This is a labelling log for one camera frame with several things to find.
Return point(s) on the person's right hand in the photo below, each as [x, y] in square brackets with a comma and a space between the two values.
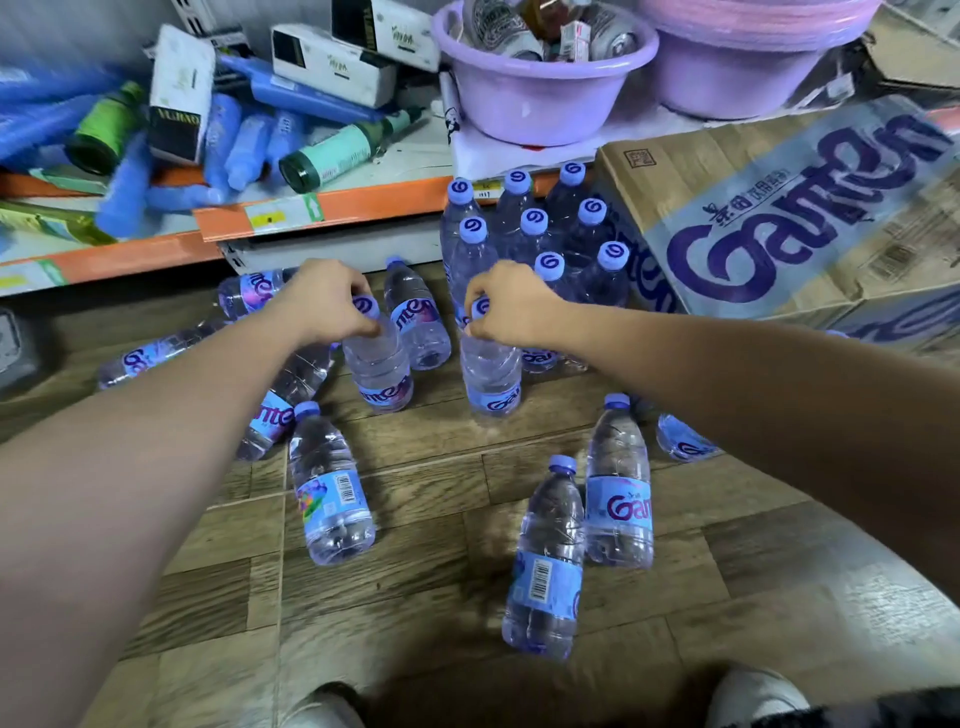
[521, 304]

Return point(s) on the person's left hand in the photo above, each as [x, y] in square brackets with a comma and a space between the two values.
[319, 300]

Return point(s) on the person's right fingers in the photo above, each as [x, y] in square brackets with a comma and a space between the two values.
[484, 319]

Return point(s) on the person's left fingers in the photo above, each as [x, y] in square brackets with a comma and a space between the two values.
[358, 324]

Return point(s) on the clear plastic water bottle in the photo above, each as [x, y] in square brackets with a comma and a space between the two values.
[251, 291]
[379, 371]
[619, 495]
[491, 379]
[546, 570]
[279, 409]
[157, 354]
[331, 491]
[418, 319]

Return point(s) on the person's right forearm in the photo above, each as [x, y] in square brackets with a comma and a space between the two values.
[765, 405]

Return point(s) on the person's left forearm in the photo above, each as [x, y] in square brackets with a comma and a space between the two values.
[127, 480]

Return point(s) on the cluster of blue-capped bottles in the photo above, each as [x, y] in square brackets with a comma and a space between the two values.
[529, 240]

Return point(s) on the orange-edged metal shelf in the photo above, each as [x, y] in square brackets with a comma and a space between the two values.
[375, 204]

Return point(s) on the white green price label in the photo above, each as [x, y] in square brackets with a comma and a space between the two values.
[285, 214]

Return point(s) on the green bottle pale label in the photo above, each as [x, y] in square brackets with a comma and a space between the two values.
[341, 150]

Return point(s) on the purple plastic basin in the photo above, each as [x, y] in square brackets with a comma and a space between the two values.
[540, 97]

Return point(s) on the white black carton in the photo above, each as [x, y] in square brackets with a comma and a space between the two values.
[390, 30]
[180, 90]
[330, 67]

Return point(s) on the small white red box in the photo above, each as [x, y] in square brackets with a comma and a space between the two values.
[575, 41]

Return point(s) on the silver drink can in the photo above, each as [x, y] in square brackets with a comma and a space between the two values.
[495, 26]
[611, 34]

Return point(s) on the brown glass bottle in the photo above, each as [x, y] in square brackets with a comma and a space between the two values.
[547, 15]

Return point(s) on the dark green bottle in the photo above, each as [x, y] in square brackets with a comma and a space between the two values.
[105, 131]

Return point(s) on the printed cardboard box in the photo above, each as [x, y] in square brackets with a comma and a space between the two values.
[787, 217]

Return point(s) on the green yellow flat packet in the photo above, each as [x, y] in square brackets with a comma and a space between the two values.
[45, 225]

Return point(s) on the dark grey object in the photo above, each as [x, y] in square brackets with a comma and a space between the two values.
[16, 349]

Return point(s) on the stack of pink purple basins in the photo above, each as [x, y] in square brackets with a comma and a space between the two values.
[750, 60]

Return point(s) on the person's left white shoe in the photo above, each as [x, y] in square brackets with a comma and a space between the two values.
[322, 709]

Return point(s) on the person's white shoe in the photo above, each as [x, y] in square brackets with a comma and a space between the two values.
[322, 709]
[754, 697]

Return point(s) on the person's right white shoe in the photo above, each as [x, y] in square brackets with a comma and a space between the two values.
[754, 697]

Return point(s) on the plain cardboard box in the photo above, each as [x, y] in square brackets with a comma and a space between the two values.
[907, 52]

